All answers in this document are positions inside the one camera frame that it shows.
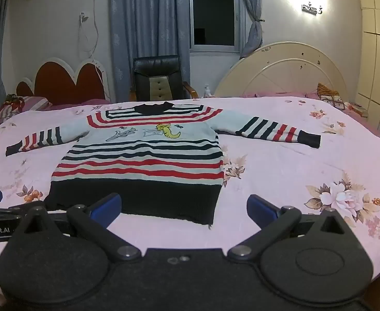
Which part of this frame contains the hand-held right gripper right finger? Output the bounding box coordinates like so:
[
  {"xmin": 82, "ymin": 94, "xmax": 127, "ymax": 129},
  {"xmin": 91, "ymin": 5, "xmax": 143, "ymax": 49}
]
[{"xmin": 227, "ymin": 194, "xmax": 356, "ymax": 262}]

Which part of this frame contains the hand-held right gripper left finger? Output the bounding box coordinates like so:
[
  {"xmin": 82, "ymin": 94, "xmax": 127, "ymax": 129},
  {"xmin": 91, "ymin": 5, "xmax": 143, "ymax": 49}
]
[{"xmin": 10, "ymin": 193, "xmax": 143, "ymax": 261}]

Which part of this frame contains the striped knit sweater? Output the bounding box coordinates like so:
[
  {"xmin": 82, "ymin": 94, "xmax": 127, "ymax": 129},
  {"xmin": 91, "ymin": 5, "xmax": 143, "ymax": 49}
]
[{"xmin": 5, "ymin": 102, "xmax": 322, "ymax": 229}]

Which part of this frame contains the pink floral bed sheet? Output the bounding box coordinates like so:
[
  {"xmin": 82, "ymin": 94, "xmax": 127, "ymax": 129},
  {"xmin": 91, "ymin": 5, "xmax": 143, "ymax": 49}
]
[{"xmin": 0, "ymin": 95, "xmax": 380, "ymax": 302}]

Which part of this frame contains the striped pink pillow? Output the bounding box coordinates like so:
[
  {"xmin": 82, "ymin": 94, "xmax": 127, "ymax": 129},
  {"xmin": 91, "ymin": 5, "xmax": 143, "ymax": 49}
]
[{"xmin": 0, "ymin": 94, "xmax": 52, "ymax": 126}]

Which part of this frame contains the red scalloped headboard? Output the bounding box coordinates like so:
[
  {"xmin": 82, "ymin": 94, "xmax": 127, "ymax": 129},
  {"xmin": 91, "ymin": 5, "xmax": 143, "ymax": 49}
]
[{"xmin": 16, "ymin": 57, "xmax": 111, "ymax": 106}]

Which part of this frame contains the cream round headboard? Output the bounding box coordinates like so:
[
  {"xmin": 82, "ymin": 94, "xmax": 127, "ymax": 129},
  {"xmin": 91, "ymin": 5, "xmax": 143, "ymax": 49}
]
[{"xmin": 214, "ymin": 41, "xmax": 349, "ymax": 103}]

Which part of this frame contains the black leather office chair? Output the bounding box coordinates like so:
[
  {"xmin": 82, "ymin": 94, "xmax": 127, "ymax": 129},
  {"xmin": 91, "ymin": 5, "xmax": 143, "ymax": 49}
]
[{"xmin": 130, "ymin": 55, "xmax": 199, "ymax": 102}]

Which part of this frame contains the dark sliding window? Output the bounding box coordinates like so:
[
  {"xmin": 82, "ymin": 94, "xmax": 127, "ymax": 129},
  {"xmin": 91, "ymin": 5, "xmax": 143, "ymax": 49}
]
[{"xmin": 185, "ymin": 0, "xmax": 246, "ymax": 53}]

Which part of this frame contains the white wall cable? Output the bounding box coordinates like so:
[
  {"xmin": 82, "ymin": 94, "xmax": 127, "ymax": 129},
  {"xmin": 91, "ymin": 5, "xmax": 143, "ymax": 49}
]
[{"xmin": 78, "ymin": 12, "xmax": 102, "ymax": 69}]

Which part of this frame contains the metal wall hook rack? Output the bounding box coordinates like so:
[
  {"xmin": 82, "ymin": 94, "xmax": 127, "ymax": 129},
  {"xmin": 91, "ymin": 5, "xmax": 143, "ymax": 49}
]
[{"xmin": 301, "ymin": 2, "xmax": 324, "ymax": 15}]

